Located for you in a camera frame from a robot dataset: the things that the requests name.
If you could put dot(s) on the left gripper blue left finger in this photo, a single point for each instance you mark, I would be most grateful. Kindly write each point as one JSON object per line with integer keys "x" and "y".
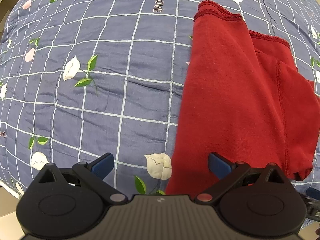
{"x": 91, "y": 176}

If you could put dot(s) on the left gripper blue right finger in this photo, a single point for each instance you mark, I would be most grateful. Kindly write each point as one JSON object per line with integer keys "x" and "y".
{"x": 229, "y": 174}

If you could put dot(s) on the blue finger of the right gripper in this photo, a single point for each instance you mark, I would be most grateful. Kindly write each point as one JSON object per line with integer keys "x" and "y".
{"x": 313, "y": 193}

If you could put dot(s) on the red long sleeve shirt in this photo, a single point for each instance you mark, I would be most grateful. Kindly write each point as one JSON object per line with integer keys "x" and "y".
{"x": 244, "y": 99}

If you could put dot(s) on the blue floral plaid quilt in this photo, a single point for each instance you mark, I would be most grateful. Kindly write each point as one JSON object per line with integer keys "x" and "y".
{"x": 80, "y": 78}

